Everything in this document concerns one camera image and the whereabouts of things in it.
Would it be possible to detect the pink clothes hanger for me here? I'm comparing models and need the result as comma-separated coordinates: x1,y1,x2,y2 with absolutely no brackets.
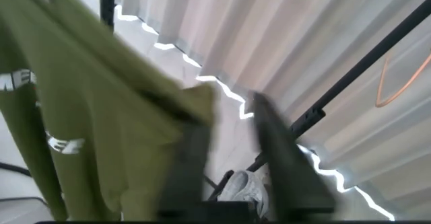
375,48,431,109

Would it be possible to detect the pale grey garment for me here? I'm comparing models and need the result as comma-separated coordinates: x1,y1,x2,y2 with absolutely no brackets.
218,170,270,218

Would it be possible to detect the black clothes rack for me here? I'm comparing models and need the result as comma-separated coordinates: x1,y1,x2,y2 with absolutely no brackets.
100,0,431,201

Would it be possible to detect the green printed shirt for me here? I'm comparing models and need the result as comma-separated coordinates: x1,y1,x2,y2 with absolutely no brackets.
0,0,216,222

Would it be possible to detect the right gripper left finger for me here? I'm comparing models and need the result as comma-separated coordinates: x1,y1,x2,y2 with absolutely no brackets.
158,122,211,218

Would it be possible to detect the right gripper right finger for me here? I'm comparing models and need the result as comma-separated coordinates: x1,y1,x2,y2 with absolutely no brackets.
252,91,337,221

